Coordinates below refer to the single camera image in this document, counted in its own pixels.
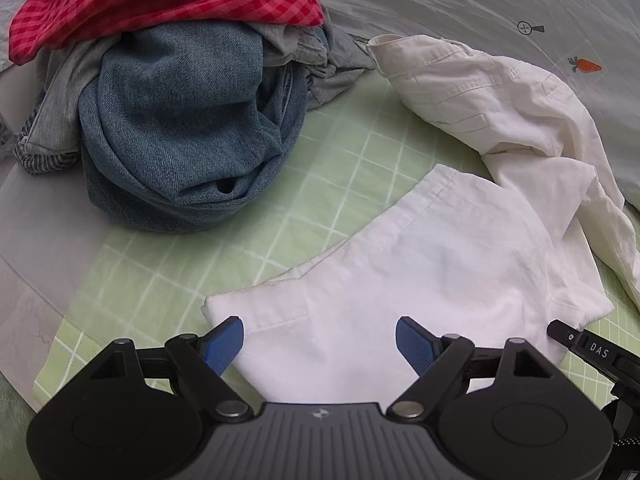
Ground white trousers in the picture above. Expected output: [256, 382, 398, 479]
[203, 35, 639, 405]

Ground white paper sheet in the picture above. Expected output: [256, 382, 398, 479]
[1, 166, 134, 410]

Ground green cloth at edge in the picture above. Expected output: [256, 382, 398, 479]
[0, 376, 38, 479]

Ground green grid cutting mat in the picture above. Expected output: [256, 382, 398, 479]
[32, 66, 640, 406]

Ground blue denim jeans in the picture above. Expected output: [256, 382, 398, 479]
[78, 21, 308, 234]

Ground blue white checkered garment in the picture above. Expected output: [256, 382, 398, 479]
[1, 110, 79, 176]

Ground grey garment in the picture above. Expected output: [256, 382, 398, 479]
[26, 23, 375, 155]

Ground grey carrot print sheet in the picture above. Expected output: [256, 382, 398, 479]
[0, 0, 640, 212]

